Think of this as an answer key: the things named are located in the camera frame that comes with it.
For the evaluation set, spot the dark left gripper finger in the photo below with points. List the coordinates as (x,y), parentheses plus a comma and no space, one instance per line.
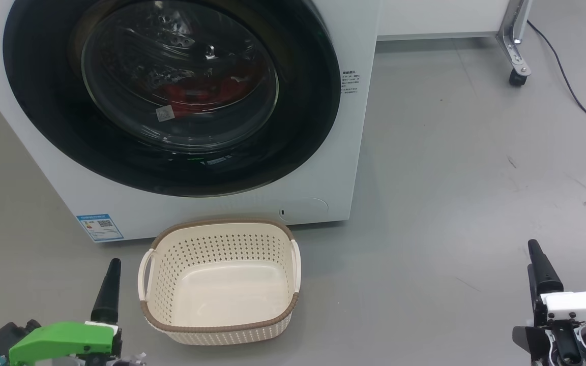
(109,295)

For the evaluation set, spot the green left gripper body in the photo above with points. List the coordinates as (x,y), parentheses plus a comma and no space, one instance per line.
(64,338)

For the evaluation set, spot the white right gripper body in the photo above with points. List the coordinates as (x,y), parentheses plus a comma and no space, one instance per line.
(583,307)

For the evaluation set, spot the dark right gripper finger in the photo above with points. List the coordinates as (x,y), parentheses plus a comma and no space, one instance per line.
(542,274)

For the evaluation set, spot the round glass washer door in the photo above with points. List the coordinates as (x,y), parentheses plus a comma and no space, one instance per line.
(44,101)

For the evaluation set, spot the red basketball jersey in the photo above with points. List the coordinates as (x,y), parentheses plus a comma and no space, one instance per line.
(191,96)

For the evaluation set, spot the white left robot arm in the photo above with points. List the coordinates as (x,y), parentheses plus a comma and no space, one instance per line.
(94,362)

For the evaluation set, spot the cream perforated laundry basket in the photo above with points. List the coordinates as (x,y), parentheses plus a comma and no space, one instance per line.
(222,305)

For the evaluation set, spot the white front-load washing machine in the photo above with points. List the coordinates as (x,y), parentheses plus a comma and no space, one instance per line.
(323,178)

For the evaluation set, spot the blue energy label sticker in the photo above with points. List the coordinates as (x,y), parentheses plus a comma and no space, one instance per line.
(99,227)

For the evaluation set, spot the metal leg with caster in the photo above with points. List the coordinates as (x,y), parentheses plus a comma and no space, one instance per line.
(514,35)

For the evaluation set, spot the white cabinet panel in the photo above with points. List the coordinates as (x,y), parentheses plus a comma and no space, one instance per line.
(440,18)

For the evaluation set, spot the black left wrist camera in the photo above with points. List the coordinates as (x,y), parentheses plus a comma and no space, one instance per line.
(10,335)

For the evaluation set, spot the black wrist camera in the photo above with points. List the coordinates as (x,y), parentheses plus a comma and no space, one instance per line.
(10,335)
(529,340)

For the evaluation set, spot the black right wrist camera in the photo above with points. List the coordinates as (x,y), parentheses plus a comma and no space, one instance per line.
(529,340)

